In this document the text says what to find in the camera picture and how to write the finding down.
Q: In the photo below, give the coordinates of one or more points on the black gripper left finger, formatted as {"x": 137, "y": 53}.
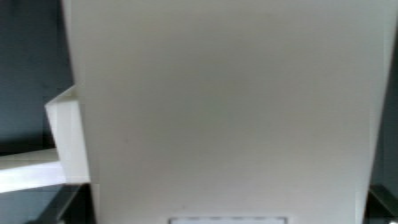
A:
{"x": 70, "y": 209}

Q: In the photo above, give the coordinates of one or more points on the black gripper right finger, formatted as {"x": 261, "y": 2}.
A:
{"x": 380, "y": 206}

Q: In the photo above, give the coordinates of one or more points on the white cabinet body box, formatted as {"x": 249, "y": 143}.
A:
{"x": 62, "y": 112}

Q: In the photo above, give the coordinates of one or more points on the white cabinet top block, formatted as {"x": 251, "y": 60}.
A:
{"x": 231, "y": 91}

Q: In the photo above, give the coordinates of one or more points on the white U-shaped border frame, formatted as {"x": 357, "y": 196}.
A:
{"x": 30, "y": 170}

